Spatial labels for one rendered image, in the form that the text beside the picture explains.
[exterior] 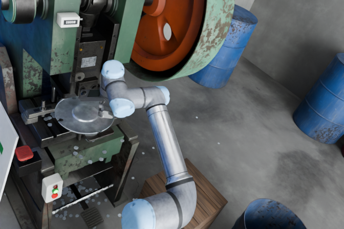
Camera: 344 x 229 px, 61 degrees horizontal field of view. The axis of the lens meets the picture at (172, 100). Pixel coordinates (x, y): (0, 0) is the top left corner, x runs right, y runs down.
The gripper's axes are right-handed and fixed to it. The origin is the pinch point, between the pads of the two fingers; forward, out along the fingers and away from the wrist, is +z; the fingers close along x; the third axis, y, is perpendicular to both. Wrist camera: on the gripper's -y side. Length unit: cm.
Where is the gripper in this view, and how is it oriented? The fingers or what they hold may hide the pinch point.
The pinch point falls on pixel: (101, 114)
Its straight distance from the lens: 132.0
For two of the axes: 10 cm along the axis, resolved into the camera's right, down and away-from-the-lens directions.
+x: 1.4, -8.1, 5.7
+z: -2.6, 5.2, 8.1
